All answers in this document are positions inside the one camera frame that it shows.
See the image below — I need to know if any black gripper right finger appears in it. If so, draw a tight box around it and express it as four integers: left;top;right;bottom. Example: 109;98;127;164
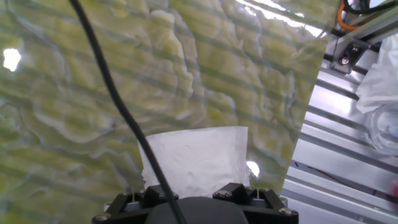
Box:
213;182;300;224

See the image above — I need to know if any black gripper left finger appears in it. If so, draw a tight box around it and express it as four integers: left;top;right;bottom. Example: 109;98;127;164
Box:
92;184;180;223

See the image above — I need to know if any white toilet paper roll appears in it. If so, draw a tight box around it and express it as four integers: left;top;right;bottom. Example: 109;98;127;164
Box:
137;126;252;199

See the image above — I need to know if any green marble pattern mat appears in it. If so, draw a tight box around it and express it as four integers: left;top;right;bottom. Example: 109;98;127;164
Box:
0;0;341;224

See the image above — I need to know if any clear glass pitcher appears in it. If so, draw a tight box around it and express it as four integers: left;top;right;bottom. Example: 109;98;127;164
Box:
368;102;398;156

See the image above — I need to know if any crumpled white cloth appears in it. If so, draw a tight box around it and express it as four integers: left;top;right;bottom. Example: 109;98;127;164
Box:
355;33;398;114

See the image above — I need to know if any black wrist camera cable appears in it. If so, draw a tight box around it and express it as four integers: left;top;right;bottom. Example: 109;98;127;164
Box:
68;0;188;224

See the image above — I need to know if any black metal bracket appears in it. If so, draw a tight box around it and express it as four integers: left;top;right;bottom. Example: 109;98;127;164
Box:
330;37;371;75

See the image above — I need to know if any aluminium frame bar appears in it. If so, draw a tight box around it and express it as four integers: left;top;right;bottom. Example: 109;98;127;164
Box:
337;4;398;44

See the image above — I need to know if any thin black cable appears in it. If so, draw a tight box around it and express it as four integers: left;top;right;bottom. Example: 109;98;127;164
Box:
343;0;398;16

